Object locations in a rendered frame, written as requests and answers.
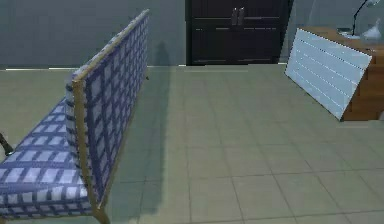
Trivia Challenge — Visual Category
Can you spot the pale glass bottle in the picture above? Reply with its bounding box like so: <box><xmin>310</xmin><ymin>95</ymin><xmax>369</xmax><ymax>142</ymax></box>
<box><xmin>361</xmin><ymin>18</ymin><xmax>383</xmax><ymax>42</ymax></box>

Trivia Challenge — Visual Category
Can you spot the black desk lamp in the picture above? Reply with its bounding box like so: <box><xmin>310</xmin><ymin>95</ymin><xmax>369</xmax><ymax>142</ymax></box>
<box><xmin>337</xmin><ymin>0</ymin><xmax>381</xmax><ymax>38</ymax></box>

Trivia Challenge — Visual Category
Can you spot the dark wooden cupboard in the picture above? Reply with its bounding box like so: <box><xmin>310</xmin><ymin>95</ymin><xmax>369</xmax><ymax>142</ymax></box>
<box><xmin>185</xmin><ymin>0</ymin><xmax>294</xmax><ymax>66</ymax></box>

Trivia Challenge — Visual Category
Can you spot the brown chest with white drawers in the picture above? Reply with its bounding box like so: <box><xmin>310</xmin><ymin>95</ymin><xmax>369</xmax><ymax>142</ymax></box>
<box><xmin>284</xmin><ymin>26</ymin><xmax>384</xmax><ymax>122</ymax></box>

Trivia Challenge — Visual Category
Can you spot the blue checked sofa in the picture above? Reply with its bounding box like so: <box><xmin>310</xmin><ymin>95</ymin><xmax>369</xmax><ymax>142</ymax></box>
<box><xmin>0</xmin><ymin>8</ymin><xmax>151</xmax><ymax>224</ymax></box>

